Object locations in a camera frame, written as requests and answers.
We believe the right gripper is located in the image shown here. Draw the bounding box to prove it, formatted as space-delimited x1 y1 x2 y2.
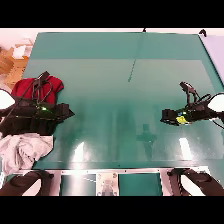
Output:
160 107 190 127

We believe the red garment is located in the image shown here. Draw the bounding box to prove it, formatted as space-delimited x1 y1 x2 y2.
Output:
11 75 65 105

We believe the white garment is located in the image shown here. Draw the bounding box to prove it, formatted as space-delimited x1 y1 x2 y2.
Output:
0 133 55 176

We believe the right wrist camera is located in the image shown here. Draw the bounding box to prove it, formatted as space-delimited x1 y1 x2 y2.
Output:
179 81 202 105

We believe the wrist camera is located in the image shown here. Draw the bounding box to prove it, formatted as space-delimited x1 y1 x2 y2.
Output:
179 81 202 105
32 70 55 102

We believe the silver frame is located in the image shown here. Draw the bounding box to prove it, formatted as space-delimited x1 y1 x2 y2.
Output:
0 166 224 197

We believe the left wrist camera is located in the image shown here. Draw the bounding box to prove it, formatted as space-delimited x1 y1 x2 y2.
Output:
32 70 55 102

